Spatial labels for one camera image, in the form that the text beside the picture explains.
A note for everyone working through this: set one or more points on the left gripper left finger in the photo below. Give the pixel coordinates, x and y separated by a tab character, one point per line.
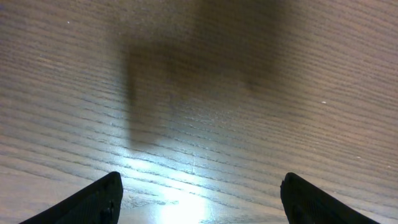
98	203

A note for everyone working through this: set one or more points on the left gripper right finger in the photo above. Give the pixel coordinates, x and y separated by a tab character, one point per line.
305	203

